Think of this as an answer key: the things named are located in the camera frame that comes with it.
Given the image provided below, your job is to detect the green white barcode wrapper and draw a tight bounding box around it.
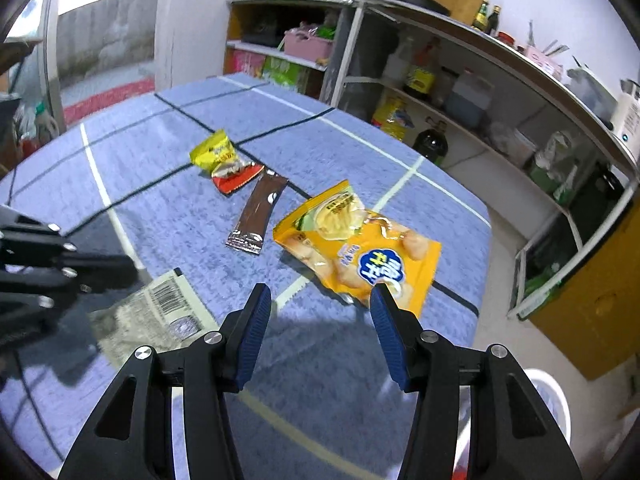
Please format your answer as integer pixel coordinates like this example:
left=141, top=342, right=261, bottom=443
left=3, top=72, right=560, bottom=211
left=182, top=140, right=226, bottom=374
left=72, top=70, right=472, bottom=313
left=91, top=269, right=219, bottom=367

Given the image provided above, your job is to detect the white electric kettle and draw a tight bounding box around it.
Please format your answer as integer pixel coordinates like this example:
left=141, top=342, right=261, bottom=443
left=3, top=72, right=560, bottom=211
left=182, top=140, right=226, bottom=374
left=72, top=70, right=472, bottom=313
left=609, top=77, right=640, bottom=157

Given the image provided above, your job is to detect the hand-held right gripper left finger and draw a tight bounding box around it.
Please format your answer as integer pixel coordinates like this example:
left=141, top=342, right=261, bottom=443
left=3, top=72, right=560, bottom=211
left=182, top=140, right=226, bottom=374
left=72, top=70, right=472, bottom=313
left=57, top=282, right=273, bottom=480

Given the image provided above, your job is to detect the soy sauce bottle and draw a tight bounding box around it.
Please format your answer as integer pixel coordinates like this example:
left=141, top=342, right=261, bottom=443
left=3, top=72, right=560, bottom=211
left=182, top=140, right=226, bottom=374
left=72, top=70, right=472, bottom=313
left=403, top=44, right=437, bottom=102

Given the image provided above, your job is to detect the red snack packet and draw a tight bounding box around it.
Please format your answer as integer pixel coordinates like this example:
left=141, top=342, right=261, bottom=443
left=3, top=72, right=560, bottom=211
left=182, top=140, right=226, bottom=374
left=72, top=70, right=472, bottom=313
left=211, top=159, right=266, bottom=195

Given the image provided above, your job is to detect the blue checked tablecloth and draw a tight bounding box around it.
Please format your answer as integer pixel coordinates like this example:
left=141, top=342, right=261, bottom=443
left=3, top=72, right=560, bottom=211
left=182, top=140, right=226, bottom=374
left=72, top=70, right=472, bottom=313
left=0, top=72, right=494, bottom=480

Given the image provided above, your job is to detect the yellow green snack packet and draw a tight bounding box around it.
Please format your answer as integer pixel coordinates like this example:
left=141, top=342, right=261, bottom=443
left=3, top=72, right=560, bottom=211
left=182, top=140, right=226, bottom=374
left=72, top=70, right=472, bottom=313
left=189, top=129, right=237, bottom=177

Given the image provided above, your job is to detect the pink plastic basket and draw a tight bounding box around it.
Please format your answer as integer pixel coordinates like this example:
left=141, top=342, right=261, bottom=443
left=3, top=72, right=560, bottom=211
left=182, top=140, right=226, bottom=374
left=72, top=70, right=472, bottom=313
left=283, top=27, right=334, bottom=61

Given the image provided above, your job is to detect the wooden shelf unit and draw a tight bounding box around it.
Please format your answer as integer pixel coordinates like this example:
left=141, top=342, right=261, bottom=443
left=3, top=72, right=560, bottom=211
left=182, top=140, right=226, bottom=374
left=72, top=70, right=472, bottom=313
left=223, top=0, right=352, bottom=97

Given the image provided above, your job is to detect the blue plastic jug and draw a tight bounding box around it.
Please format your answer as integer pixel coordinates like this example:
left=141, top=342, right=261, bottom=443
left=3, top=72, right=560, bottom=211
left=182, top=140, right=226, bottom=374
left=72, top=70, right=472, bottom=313
left=444, top=69, right=494, bottom=129

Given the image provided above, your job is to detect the green carton box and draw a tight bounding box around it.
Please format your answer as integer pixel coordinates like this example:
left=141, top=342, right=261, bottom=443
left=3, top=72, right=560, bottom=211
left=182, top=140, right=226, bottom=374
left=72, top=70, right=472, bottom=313
left=261, top=54, right=312, bottom=92

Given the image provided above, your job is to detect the white plastic bottle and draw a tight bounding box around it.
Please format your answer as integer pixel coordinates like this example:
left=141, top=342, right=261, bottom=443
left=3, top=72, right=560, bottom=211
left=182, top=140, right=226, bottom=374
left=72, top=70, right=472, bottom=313
left=384, top=36, right=417, bottom=92

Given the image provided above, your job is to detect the clear plastic container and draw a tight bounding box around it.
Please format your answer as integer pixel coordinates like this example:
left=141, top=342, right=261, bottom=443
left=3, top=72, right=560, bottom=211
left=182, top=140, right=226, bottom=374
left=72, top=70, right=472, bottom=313
left=564, top=66, right=619, bottom=122

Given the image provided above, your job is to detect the green white packet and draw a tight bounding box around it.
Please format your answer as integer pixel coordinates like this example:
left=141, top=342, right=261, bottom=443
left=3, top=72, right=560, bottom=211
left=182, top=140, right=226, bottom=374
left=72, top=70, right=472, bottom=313
left=529, top=130, right=581, bottom=202

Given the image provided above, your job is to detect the red floor mat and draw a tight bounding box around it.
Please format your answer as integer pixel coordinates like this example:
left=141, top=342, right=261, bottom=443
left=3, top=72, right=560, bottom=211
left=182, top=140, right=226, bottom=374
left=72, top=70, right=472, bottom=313
left=61, top=76, right=157, bottom=127

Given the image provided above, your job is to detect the yellow wooden door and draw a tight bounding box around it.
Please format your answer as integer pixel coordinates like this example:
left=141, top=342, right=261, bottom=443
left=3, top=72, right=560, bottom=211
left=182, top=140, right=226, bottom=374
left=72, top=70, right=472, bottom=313
left=529, top=199, right=640, bottom=382

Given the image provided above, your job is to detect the metal shelf unit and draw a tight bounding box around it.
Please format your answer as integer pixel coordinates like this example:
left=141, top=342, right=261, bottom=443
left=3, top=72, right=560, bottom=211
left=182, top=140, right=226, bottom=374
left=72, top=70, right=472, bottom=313
left=319, top=0, right=640, bottom=322

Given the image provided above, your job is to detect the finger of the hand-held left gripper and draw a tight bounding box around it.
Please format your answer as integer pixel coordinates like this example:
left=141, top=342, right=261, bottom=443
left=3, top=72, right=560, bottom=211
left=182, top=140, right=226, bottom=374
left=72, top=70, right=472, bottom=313
left=0, top=280, right=98, bottom=350
left=0, top=204, right=140, bottom=293

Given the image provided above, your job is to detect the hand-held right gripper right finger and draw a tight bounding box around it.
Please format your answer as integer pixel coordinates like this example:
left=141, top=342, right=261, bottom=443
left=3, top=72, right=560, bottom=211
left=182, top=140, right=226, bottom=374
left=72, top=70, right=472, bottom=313
left=369, top=284, right=583, bottom=480

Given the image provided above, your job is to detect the yellow chip bag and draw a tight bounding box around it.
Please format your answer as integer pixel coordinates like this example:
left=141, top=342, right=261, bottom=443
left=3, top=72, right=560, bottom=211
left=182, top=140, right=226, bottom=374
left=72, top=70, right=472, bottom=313
left=272, top=179, right=444, bottom=319

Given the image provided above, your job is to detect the pink chopstick holder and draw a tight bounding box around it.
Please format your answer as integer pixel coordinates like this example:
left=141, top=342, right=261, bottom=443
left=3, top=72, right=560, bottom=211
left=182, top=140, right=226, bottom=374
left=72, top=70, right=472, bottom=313
left=521, top=44, right=564, bottom=82

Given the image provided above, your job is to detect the brown stick packet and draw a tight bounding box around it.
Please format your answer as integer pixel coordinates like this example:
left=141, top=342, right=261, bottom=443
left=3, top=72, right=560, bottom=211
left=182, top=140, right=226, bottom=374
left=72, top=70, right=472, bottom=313
left=225, top=169, right=290, bottom=256

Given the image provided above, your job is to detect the pink carton box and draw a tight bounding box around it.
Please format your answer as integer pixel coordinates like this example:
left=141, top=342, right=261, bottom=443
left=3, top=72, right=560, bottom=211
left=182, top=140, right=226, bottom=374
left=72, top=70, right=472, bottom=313
left=224, top=49, right=266, bottom=79

